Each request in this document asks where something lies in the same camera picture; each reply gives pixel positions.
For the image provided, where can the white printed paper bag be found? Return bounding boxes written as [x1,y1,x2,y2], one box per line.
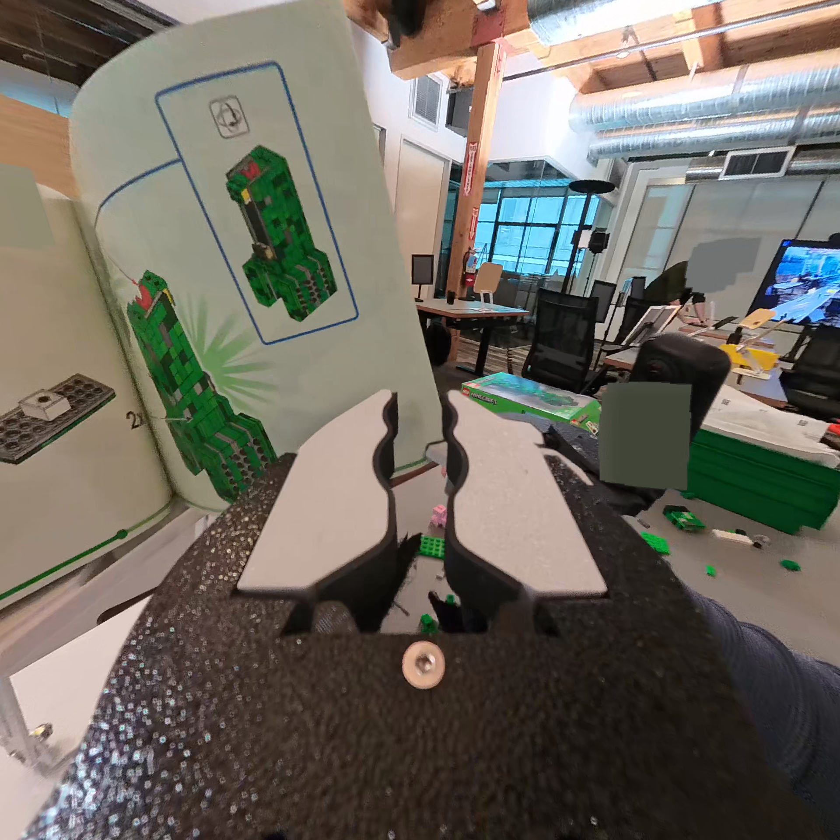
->
[699,384,840,470]

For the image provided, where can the large wall screen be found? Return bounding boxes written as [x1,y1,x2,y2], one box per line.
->
[748,239,840,326]

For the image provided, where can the scattered small green bricks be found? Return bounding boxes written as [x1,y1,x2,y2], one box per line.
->
[419,530,803,632]

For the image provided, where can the long wooden work table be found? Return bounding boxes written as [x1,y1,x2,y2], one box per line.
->
[604,322,788,408]

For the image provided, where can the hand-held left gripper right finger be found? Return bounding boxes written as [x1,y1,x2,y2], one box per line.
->
[441,389,609,636]

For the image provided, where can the brick set instruction booklet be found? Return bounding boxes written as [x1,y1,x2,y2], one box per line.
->
[0,0,442,608]

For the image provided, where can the yellow plastic part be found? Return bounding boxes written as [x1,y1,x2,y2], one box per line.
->
[718,341,778,385]

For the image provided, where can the white stand with wooden board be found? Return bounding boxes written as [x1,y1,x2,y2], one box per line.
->
[472,264,505,309]

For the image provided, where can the silver ventilation duct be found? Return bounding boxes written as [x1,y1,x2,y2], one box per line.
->
[567,62,840,132]
[586,108,840,166]
[527,0,723,48]

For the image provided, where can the grey desk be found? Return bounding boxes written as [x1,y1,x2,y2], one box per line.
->
[384,420,840,664]

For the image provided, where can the green brick set box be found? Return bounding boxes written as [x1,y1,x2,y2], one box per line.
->
[461,372,601,435]

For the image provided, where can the wooden top office table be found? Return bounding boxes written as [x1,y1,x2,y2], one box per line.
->
[415,298,532,365]

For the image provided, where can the stack of green plastic bins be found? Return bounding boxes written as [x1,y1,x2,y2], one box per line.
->
[686,420,840,536]

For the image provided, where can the white ceiling vent grille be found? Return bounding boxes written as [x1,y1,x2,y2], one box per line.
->
[718,150,791,179]

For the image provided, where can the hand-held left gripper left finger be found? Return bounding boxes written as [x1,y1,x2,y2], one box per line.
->
[235,389,421,636]

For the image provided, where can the large paned window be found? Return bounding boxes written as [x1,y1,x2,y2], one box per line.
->
[478,197,601,277]

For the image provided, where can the person's right forearm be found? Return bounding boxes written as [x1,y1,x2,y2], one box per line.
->
[689,584,840,840]

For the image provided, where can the black floor lamp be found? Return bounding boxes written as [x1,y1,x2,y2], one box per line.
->
[561,178,618,296]

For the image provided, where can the tilted tablet on stand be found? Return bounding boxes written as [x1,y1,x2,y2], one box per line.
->
[622,305,681,347]

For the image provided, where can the white wall air vent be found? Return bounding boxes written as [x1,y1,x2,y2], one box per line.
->
[412,73,442,126]

